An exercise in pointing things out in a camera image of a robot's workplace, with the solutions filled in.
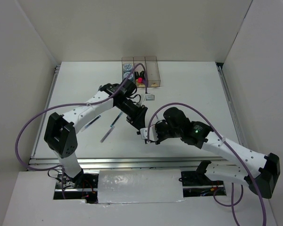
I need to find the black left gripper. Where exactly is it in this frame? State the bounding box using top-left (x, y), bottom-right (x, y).
top-left (116, 99), bottom-right (148, 131)

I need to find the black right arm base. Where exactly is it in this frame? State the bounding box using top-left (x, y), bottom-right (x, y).
top-left (178, 171), bottom-right (226, 197)

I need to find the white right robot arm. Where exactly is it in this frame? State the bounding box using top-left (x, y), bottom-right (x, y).
top-left (147, 107), bottom-right (280, 199)

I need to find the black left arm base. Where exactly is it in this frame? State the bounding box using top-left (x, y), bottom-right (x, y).
top-left (53, 173), bottom-right (99, 204)

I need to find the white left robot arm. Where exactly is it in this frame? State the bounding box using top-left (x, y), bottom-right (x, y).
top-left (44, 81), bottom-right (147, 188)

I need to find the dark blue gel pen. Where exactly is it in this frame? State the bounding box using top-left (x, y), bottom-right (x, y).
top-left (110, 112), bottom-right (123, 128)

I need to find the middle clear storage bin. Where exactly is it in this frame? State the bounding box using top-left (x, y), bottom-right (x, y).
top-left (133, 56), bottom-right (147, 88)

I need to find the clear storage bin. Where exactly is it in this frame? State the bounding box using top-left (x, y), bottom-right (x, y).
top-left (133, 56), bottom-right (147, 88)
top-left (122, 57), bottom-right (135, 82)
top-left (145, 56), bottom-right (161, 88)

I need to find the left clear storage bin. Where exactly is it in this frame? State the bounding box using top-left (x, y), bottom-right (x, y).
top-left (122, 57), bottom-right (135, 82)

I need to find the right clear storage bin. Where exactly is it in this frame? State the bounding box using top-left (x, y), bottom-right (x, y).
top-left (145, 56), bottom-right (161, 88)

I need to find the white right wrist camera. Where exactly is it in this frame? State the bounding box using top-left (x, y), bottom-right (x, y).
top-left (137, 120), bottom-right (166, 144)

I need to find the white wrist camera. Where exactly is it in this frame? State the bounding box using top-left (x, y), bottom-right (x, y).
top-left (144, 94), bottom-right (155, 101)
top-left (137, 120), bottom-right (166, 144)

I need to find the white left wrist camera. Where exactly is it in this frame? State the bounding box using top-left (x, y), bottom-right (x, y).
top-left (144, 94), bottom-right (155, 101)

